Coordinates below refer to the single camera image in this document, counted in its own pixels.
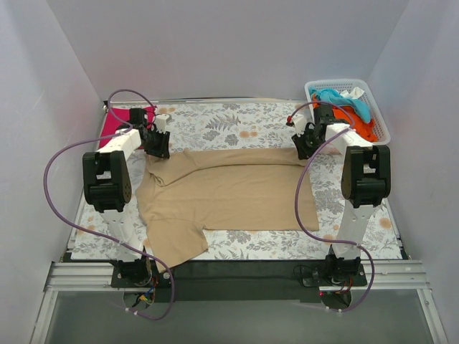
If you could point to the white plastic laundry basket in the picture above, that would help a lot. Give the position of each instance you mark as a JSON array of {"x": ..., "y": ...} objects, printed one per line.
[{"x": 380, "y": 128}]

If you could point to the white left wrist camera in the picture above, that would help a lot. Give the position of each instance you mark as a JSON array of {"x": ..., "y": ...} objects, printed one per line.
[{"x": 161, "y": 122}]

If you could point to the aluminium frame rail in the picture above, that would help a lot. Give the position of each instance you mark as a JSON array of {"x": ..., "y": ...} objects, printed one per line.
[{"x": 396, "y": 306}]

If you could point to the orange t shirt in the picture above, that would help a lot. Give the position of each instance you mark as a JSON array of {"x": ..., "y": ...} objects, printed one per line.
[{"x": 348, "y": 115}]

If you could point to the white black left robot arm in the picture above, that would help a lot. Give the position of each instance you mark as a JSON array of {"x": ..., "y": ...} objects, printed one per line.
[{"x": 107, "y": 186}]

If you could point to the folded pink t shirt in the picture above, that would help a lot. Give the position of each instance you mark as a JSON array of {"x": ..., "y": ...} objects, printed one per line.
[{"x": 111, "y": 124}]

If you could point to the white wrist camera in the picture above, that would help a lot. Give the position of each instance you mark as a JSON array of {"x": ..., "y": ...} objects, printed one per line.
[
  {"x": 298, "y": 122},
  {"x": 161, "y": 122}
]

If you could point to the teal t shirt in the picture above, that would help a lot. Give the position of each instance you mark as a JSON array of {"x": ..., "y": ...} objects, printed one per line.
[{"x": 333, "y": 96}]

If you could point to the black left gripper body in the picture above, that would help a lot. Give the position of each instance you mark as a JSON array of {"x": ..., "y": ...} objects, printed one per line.
[{"x": 158, "y": 141}]

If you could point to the beige t shirt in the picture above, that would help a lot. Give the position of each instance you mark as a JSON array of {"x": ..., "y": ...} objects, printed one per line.
[{"x": 259, "y": 189}]

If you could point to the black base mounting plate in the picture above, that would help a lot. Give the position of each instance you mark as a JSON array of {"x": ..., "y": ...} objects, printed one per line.
[{"x": 240, "y": 280}]

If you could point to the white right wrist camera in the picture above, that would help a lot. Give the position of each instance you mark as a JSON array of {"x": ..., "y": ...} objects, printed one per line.
[{"x": 298, "y": 122}]

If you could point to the white cloth in basket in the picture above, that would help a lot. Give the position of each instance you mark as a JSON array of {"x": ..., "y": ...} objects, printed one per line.
[{"x": 355, "y": 94}]

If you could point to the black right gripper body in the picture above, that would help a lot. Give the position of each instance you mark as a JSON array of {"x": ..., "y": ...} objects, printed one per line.
[{"x": 305, "y": 142}]

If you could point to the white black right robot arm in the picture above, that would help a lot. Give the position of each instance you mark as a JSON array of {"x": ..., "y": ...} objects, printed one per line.
[{"x": 365, "y": 183}]

